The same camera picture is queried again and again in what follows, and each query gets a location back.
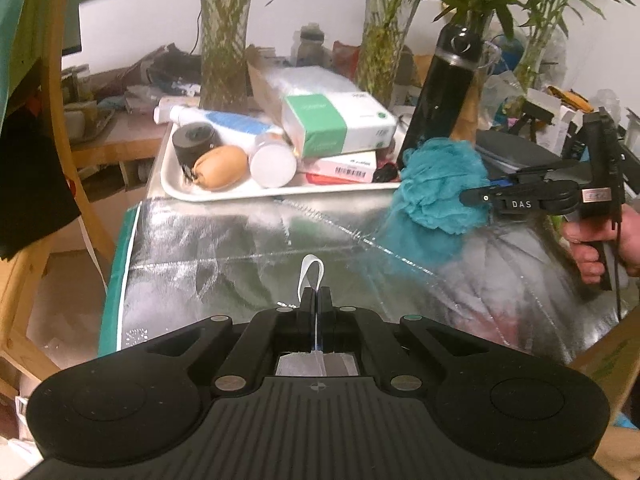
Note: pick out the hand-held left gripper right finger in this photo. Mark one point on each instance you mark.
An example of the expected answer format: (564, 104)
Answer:
(327, 320)

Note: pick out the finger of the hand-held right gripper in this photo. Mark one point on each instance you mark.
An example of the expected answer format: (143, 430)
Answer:
(525, 199)
(545, 172)

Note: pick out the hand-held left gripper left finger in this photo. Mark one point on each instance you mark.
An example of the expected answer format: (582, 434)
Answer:
(306, 320)

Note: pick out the teal bath loofah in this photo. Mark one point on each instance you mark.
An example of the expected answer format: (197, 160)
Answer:
(440, 185)

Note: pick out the person's right hand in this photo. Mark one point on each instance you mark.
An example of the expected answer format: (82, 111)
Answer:
(585, 260)

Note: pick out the grey zip case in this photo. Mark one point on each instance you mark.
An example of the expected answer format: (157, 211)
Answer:
(520, 147)

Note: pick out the white carton box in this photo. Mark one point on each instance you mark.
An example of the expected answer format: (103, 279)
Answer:
(565, 130)

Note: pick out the small black tripod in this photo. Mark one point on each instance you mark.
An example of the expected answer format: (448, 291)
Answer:
(535, 117)

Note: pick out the clear plastic bottle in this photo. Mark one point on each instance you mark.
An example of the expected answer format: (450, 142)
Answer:
(606, 102)

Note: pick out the yellow and black packet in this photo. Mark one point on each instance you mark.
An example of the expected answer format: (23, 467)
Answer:
(567, 96)

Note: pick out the silver foil table mat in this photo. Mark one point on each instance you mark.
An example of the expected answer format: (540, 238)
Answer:
(250, 250)

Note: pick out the glass vase with lucky bamboo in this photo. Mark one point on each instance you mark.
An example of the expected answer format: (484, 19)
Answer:
(382, 40)
(222, 35)
(490, 75)
(532, 60)

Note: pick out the black thermos bottle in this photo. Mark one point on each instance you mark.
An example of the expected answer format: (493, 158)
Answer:
(435, 105)

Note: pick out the pink and white flat box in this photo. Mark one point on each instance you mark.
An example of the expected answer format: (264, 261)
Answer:
(340, 165)

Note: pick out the white capped jar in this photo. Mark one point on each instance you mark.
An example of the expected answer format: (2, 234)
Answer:
(272, 162)

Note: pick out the beige oval sponge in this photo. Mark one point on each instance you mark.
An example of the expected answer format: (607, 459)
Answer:
(220, 167)

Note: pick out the white plastic tray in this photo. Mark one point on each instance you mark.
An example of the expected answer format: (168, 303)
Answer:
(172, 180)

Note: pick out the green and white tissue box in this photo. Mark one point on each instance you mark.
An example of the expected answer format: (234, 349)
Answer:
(335, 125)

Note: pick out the black tape roll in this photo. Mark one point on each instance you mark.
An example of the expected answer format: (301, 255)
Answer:
(195, 140)

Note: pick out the white and blue tube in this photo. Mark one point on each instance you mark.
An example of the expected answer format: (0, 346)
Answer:
(225, 122)

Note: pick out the red and green snack packets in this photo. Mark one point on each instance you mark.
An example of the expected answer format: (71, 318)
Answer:
(345, 60)

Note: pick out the brown paper bag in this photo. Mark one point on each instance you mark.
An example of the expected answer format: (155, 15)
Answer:
(260, 90)

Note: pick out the white plastic-wrapped pack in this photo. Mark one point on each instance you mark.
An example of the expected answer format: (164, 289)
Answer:
(310, 80)

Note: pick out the low wooden table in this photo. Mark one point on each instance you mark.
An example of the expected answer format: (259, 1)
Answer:
(125, 135)

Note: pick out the glass jar with dark lid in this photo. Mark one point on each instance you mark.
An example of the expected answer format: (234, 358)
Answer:
(310, 45)

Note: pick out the dark clutter pile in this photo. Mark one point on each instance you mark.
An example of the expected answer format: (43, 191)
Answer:
(140, 80)

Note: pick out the black cloth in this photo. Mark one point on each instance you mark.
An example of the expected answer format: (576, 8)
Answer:
(30, 175)

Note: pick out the black monitor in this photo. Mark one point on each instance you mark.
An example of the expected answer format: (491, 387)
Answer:
(72, 5)

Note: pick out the wooden chair frame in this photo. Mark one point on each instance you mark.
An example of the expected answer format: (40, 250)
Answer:
(50, 85)

